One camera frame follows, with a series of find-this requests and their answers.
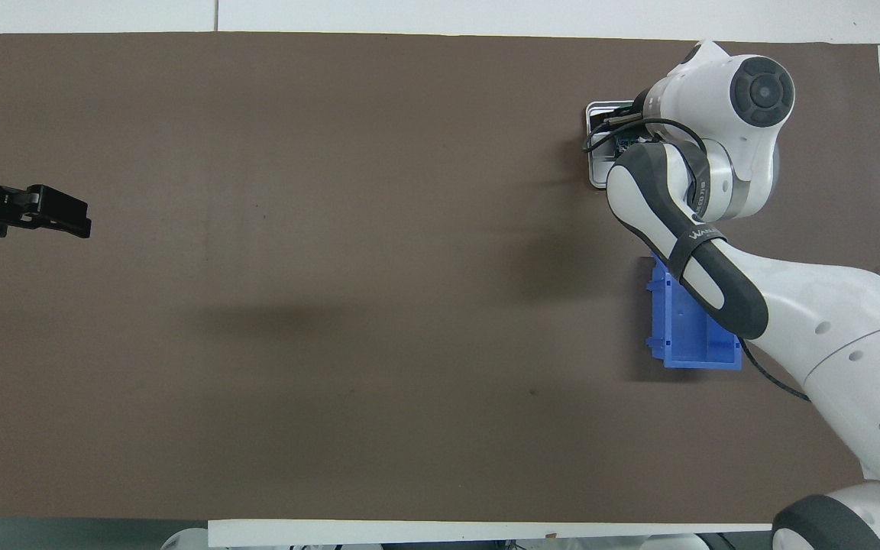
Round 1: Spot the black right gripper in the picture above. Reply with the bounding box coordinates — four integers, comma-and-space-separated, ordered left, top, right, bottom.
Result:
591, 95, 651, 127

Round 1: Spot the grey metal tray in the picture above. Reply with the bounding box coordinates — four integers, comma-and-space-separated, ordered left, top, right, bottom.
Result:
584, 99, 643, 190

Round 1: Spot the blue plastic storage bin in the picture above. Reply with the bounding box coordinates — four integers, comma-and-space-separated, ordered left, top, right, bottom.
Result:
645, 256, 743, 370

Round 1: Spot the brown paper table mat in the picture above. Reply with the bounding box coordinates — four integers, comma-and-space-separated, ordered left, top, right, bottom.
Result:
0, 32, 880, 525

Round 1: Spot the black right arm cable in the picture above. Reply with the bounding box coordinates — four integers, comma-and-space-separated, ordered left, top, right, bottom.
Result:
582, 115, 811, 402

